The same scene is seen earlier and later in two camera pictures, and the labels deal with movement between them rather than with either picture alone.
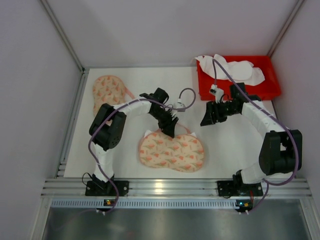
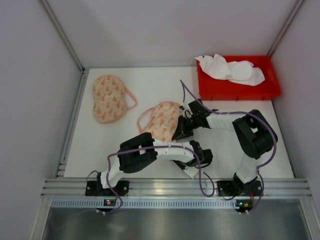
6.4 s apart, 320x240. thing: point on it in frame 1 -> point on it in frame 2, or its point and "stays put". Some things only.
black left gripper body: [166, 121] -> [182, 163]
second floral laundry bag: [109, 90] stays put
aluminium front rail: [72, 187] stays put
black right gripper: [211, 113] -> [184, 125]
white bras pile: [244, 72] stays put
